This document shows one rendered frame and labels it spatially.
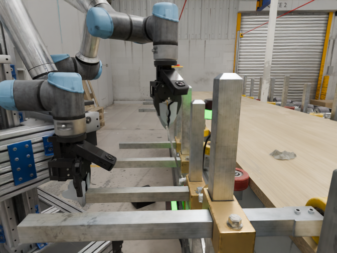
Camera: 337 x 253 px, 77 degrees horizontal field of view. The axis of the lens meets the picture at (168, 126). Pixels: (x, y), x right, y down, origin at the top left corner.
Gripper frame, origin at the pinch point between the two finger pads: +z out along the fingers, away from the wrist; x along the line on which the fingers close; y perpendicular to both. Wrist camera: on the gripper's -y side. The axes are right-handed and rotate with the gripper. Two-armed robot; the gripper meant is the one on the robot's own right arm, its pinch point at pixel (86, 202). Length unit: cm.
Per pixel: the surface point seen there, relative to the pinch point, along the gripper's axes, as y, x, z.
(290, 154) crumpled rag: -65, -11, -10
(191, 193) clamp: -29.1, 3.8, -4.9
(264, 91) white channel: -126, -160, -20
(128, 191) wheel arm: -12.0, 0.6, -3.7
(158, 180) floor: -19, -165, 82
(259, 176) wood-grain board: -48.2, 1.1, -8.2
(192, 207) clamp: -29.4, 4.9, -1.5
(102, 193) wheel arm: -5.1, 1.3, -3.6
